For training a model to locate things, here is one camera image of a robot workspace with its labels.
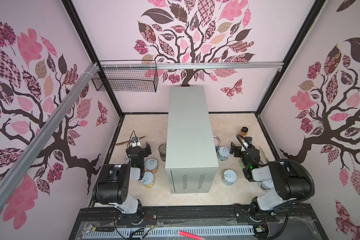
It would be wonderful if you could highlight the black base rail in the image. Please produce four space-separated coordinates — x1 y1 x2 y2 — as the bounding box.
69 204 327 240

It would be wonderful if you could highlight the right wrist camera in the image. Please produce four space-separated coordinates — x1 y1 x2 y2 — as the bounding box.
244 136 253 148

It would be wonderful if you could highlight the yellow label tin can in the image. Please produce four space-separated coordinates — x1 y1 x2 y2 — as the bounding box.
141 172 155 189

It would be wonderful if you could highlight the dark label tin can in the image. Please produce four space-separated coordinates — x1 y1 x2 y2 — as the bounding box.
159 143 167 162

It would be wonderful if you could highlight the amber jar black lid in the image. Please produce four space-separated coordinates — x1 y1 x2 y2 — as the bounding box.
240 127 249 137

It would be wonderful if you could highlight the horizontal aluminium bar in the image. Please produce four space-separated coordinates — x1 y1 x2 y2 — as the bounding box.
100 61 284 70

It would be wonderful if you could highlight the grey metal cabinet counter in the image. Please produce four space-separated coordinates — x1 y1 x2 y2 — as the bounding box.
165 87 219 194

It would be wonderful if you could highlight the blue label tin can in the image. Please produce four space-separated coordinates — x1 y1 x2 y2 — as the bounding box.
213 136 221 152

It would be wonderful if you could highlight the white slotted cable duct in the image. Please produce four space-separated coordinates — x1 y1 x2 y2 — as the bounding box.
82 226 255 240

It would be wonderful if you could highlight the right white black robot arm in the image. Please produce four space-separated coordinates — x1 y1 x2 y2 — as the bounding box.
230 143 315 221

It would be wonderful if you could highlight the copper table knife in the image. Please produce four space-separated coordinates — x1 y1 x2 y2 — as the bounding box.
115 136 146 146

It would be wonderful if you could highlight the diagonal aluminium bar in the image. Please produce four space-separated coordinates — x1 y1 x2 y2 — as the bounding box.
0 63 99 210

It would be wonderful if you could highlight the white can right of cabinet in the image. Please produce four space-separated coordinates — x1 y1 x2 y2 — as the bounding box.
217 147 231 161

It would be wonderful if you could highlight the pink marker pen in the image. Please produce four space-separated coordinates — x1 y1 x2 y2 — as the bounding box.
179 231 205 240

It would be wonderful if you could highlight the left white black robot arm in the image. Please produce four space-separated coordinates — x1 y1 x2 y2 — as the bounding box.
92 144 152 225

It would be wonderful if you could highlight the far right white can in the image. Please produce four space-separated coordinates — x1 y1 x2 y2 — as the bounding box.
258 180 275 192

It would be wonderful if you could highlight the front right patterned can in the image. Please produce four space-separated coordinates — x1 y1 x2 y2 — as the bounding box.
222 170 238 186

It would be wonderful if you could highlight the orange label can near cabinet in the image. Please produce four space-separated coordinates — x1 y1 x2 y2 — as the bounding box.
145 158 159 174

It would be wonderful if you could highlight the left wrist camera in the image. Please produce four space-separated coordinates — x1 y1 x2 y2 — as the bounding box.
129 137 141 148

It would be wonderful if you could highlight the black wire basket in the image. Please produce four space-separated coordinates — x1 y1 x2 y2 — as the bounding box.
92 60 159 93

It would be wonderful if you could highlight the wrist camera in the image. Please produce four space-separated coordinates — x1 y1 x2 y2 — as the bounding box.
129 137 141 148
244 136 253 148

